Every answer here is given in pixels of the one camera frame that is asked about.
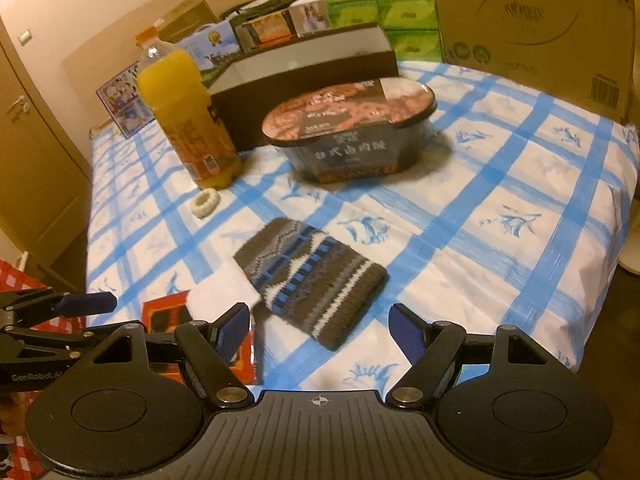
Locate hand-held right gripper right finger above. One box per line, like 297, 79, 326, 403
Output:
387, 302, 551, 405

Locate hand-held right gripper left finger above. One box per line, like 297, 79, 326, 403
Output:
82, 302, 258, 409

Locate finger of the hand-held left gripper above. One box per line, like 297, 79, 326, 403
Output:
0, 329, 108, 361
0, 287, 118, 328

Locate white sock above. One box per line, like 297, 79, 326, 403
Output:
187, 255, 263, 323

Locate brown patterned knit sock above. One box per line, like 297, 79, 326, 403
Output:
234, 218, 390, 352

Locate white hair scrunchie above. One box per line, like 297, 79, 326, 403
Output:
192, 189, 221, 220

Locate brown box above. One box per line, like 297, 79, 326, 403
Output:
207, 22, 399, 153

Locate person's left hand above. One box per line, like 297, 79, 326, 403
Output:
0, 392, 31, 441

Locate red packet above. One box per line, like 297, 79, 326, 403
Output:
141, 294, 258, 386

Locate red checkered bag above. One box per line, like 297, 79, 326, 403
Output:
0, 258, 87, 480

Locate wooden cabinet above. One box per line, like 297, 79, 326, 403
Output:
0, 22, 93, 281

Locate blue checked bed sheet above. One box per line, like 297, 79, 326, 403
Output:
85, 60, 631, 391

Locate orange juice bottle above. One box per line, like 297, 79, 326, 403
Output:
135, 25, 243, 191

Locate black instant meal bowl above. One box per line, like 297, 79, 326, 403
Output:
262, 77, 437, 186

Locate milk carton with cow print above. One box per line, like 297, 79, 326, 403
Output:
175, 22, 241, 81

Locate small cardboard box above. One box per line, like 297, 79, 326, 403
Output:
157, 0, 221, 43

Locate large cardboard box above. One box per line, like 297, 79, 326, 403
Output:
425, 0, 636, 123

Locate bundle of green tissue packs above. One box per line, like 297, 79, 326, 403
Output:
320, 0, 443, 63

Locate white box with photo print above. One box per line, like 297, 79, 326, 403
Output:
290, 0, 331, 36

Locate bag with black handles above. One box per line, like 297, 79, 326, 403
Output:
220, 0, 301, 53

